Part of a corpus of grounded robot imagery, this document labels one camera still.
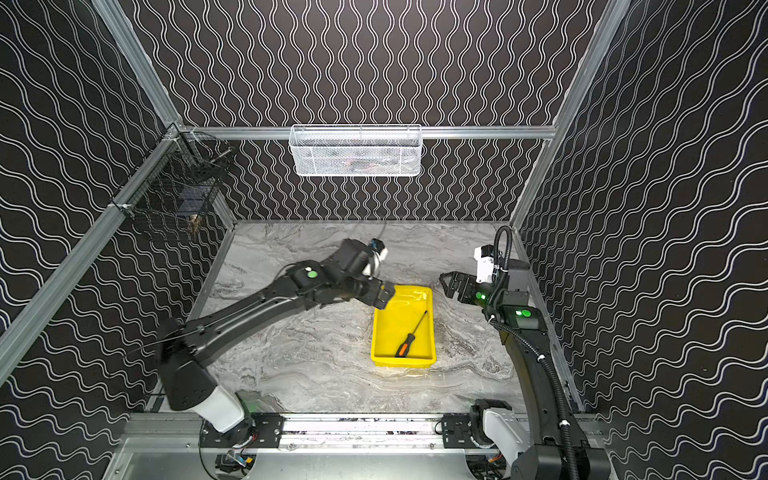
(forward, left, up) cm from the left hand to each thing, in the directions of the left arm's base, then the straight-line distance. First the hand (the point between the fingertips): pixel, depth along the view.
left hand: (391, 288), depth 74 cm
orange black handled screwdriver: (-5, -4, -22) cm, 23 cm away
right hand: (+5, -17, -2) cm, 18 cm away
